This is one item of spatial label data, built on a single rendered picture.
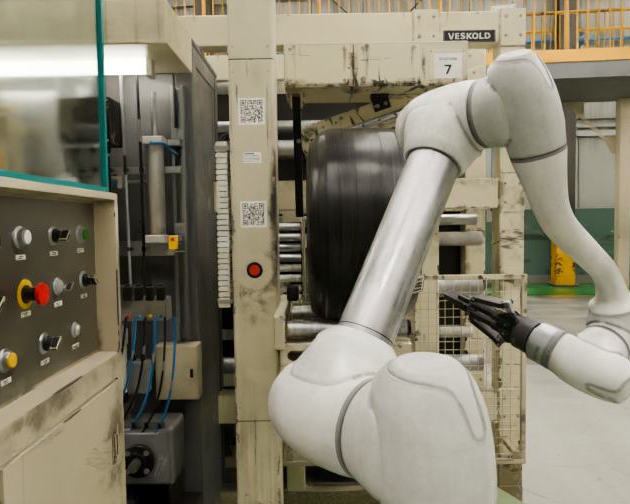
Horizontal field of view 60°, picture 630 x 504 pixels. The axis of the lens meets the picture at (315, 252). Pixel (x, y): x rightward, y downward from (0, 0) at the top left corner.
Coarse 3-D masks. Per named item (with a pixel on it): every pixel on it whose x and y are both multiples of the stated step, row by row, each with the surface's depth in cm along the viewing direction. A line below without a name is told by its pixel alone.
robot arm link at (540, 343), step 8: (536, 328) 119; (544, 328) 119; (552, 328) 119; (536, 336) 118; (544, 336) 118; (552, 336) 117; (560, 336) 116; (528, 344) 119; (536, 344) 118; (544, 344) 117; (552, 344) 116; (528, 352) 120; (536, 352) 118; (544, 352) 117; (536, 360) 119; (544, 360) 117
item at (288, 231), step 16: (288, 224) 198; (304, 224) 203; (288, 240) 197; (304, 240) 200; (288, 256) 197; (304, 256) 197; (288, 272) 211; (304, 272) 197; (304, 288) 197; (304, 304) 198
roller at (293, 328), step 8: (312, 320) 153; (320, 320) 153; (328, 320) 153; (336, 320) 153; (408, 320) 152; (288, 328) 151; (296, 328) 151; (304, 328) 151; (312, 328) 151; (320, 328) 151; (400, 328) 151; (408, 328) 151; (288, 336) 152; (296, 336) 152; (304, 336) 152; (312, 336) 152
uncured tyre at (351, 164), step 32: (352, 128) 157; (384, 128) 156; (320, 160) 143; (352, 160) 141; (384, 160) 141; (320, 192) 139; (352, 192) 137; (384, 192) 137; (320, 224) 138; (352, 224) 136; (320, 256) 139; (352, 256) 138; (320, 288) 144; (352, 288) 142
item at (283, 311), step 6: (282, 300) 175; (288, 300) 175; (282, 306) 162; (288, 306) 170; (276, 312) 151; (282, 312) 151; (288, 312) 170; (276, 318) 147; (282, 318) 147; (288, 318) 169; (276, 324) 147; (282, 324) 147; (276, 330) 147; (282, 330) 147; (276, 336) 147; (282, 336) 147; (276, 342) 147; (282, 342) 147; (276, 348) 147; (282, 348) 147
